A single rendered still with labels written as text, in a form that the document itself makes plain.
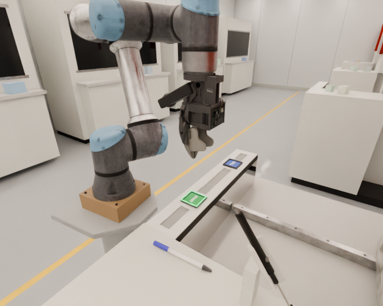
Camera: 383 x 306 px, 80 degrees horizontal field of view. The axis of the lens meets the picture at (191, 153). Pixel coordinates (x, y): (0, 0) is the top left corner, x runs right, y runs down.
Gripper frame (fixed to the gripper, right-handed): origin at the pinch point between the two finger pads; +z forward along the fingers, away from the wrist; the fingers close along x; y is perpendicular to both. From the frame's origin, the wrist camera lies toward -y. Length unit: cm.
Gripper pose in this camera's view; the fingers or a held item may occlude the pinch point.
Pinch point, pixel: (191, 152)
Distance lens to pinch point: 59.8
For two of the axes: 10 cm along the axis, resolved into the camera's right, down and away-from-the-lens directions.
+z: 0.0, 9.0, 4.3
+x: 5.6, -3.5, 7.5
